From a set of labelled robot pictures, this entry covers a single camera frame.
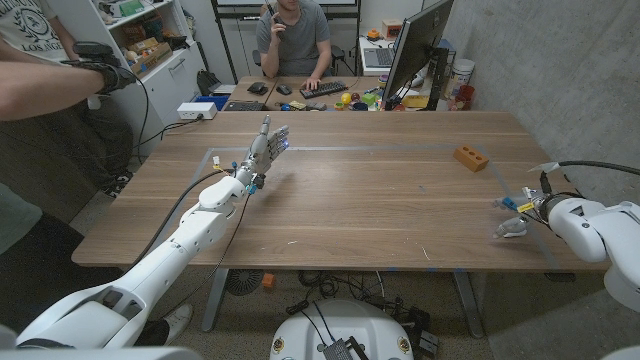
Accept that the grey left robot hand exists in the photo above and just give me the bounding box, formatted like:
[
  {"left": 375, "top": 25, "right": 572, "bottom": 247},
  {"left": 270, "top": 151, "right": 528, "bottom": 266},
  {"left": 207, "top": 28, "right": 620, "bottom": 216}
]
[{"left": 234, "top": 113, "right": 291, "bottom": 194}]

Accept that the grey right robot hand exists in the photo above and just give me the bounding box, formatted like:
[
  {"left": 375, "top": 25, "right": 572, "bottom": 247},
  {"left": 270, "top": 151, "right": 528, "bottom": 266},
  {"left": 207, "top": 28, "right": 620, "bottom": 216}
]
[{"left": 491, "top": 187, "right": 549, "bottom": 240}]

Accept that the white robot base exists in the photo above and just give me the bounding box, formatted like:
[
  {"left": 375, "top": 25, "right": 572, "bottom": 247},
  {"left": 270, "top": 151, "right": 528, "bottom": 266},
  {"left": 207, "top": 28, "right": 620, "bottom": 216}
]
[{"left": 269, "top": 298, "right": 415, "bottom": 360}]

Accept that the operator bare forearm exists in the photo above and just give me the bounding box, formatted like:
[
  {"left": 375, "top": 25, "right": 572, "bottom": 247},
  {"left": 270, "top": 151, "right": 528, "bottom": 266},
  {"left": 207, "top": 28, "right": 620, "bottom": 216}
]
[{"left": 0, "top": 59, "right": 104, "bottom": 122}]

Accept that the orange block with holes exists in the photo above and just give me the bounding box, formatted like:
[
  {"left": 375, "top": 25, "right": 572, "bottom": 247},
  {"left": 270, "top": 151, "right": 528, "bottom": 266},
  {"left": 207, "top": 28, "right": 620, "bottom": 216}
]
[{"left": 452, "top": 145, "right": 490, "bottom": 174}]

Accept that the operator gloved hand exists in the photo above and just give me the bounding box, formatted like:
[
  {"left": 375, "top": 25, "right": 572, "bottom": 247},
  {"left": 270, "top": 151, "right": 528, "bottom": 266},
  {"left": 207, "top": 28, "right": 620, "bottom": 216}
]
[{"left": 59, "top": 41, "right": 137, "bottom": 96}]

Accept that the flat dark keyboard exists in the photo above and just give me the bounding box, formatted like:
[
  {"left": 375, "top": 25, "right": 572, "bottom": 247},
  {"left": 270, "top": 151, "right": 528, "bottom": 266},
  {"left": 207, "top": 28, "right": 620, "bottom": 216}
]
[{"left": 223, "top": 100, "right": 266, "bottom": 112}]

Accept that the blue plastic bin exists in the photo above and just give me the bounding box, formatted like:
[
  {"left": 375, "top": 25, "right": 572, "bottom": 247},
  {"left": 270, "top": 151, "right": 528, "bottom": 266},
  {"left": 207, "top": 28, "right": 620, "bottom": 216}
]
[{"left": 193, "top": 94, "right": 231, "bottom": 112}]

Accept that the white power strip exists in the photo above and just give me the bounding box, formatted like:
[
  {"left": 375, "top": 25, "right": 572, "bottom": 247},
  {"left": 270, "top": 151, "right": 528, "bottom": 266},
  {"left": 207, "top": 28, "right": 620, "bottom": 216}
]
[{"left": 176, "top": 101, "right": 219, "bottom": 121}]

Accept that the black backpack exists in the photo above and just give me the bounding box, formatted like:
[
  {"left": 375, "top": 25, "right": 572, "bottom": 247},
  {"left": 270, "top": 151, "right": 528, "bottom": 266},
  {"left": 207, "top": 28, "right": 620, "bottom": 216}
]
[{"left": 196, "top": 68, "right": 221, "bottom": 96}]

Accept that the black keyboard with lit keys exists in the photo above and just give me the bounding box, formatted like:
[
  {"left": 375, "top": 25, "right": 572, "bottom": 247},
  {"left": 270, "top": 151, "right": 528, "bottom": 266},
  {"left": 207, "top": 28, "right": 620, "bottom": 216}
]
[{"left": 298, "top": 80, "right": 350, "bottom": 100}]

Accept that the black office chair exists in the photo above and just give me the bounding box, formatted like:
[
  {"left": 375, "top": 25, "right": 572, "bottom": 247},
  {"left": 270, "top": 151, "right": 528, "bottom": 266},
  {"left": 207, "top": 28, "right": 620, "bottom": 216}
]
[{"left": 251, "top": 43, "right": 347, "bottom": 76}]

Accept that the wooden back desk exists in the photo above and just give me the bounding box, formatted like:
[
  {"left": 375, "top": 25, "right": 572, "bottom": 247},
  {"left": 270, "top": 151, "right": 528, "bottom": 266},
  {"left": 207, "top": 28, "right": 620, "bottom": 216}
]
[{"left": 227, "top": 74, "right": 436, "bottom": 112}]

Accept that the white shelf cabinet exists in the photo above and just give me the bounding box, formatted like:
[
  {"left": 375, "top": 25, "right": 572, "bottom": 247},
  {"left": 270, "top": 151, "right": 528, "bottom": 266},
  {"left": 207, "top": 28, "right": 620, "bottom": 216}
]
[{"left": 47, "top": 0, "right": 209, "bottom": 156}]

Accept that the grey table leg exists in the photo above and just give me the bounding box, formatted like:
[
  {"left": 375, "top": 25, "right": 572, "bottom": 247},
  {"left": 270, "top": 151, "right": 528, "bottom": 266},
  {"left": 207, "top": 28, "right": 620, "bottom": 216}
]
[
  {"left": 452, "top": 271, "right": 485, "bottom": 340},
  {"left": 200, "top": 268, "right": 230, "bottom": 334}
]

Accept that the seated person in grey shirt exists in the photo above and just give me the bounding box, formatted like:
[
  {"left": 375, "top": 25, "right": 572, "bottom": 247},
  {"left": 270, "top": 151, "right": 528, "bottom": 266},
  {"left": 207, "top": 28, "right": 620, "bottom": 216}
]
[{"left": 254, "top": 0, "right": 334, "bottom": 91}]

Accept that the round black floor fan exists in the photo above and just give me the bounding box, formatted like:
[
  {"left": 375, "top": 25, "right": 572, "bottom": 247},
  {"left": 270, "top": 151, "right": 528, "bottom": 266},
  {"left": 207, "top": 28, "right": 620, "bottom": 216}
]
[{"left": 225, "top": 268, "right": 265, "bottom": 297}]

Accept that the cardboard box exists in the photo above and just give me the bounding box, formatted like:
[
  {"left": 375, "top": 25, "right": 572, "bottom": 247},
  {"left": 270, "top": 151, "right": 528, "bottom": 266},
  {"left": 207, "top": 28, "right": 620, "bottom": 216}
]
[{"left": 128, "top": 42, "right": 174, "bottom": 80}]

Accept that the silver laptop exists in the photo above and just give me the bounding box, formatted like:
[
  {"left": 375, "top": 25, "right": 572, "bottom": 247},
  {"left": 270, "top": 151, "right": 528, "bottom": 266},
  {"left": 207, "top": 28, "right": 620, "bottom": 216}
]
[{"left": 362, "top": 42, "right": 401, "bottom": 70}]

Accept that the black power brick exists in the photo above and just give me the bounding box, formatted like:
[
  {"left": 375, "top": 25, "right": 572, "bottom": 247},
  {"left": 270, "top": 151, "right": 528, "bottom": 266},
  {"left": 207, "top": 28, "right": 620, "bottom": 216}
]
[{"left": 404, "top": 305, "right": 432, "bottom": 331}]

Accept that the small wooden orange box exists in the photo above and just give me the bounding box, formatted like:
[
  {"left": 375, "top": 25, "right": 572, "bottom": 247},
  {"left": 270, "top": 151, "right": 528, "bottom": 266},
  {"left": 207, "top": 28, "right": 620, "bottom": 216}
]
[{"left": 380, "top": 18, "right": 404, "bottom": 40}]

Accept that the black computer monitor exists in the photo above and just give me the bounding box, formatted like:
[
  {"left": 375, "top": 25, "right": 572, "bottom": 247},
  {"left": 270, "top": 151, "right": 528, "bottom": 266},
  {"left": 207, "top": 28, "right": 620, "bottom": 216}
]
[{"left": 382, "top": 0, "right": 456, "bottom": 112}]

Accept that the green box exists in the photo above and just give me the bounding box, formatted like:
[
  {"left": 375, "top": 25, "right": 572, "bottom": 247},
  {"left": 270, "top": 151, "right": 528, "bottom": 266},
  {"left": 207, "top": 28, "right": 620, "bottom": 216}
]
[{"left": 118, "top": 0, "right": 146, "bottom": 17}]

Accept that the grey adapter box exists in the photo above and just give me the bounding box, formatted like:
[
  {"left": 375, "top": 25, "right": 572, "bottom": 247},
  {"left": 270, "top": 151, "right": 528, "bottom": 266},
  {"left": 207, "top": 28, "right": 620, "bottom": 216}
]
[{"left": 322, "top": 337, "right": 371, "bottom": 360}]

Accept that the white robot chest cover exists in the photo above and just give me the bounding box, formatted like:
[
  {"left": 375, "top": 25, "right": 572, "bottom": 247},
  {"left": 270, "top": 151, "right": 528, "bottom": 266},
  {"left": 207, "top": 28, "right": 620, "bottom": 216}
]
[{"left": 0, "top": 346, "right": 204, "bottom": 360}]

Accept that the person in beige printed shirt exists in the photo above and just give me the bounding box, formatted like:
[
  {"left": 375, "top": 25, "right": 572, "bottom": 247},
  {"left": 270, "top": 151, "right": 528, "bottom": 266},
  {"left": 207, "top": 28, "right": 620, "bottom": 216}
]
[{"left": 0, "top": 0, "right": 135, "bottom": 199}]

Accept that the right arm white cable tag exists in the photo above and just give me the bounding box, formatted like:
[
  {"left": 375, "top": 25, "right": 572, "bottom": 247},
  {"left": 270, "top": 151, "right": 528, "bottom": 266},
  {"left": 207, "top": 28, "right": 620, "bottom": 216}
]
[{"left": 528, "top": 160, "right": 561, "bottom": 174}]

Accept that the right arm thick black cable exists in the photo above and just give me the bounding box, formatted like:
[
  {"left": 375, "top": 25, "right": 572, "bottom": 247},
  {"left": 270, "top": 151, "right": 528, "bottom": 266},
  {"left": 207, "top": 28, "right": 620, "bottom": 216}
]
[{"left": 538, "top": 159, "right": 640, "bottom": 196}]

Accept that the arm thick black cable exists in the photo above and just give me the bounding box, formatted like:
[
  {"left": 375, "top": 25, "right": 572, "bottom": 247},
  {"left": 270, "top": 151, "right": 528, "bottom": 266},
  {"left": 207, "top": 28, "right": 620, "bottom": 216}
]
[
  {"left": 538, "top": 159, "right": 640, "bottom": 196},
  {"left": 130, "top": 168, "right": 241, "bottom": 269}
]

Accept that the left arm thick black cable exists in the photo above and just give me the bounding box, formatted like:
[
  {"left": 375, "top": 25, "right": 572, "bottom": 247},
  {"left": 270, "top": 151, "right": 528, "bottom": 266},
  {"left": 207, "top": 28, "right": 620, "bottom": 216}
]
[{"left": 130, "top": 168, "right": 241, "bottom": 269}]

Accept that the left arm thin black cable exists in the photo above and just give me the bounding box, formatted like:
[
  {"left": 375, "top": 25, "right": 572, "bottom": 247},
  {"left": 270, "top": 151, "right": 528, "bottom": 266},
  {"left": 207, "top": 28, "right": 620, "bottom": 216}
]
[{"left": 162, "top": 192, "right": 252, "bottom": 319}]

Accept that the black floor cable tangle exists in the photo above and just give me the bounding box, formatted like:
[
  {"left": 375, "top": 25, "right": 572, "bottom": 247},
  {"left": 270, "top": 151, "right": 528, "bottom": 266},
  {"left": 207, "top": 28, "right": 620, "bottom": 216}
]
[{"left": 284, "top": 269, "right": 441, "bottom": 351}]

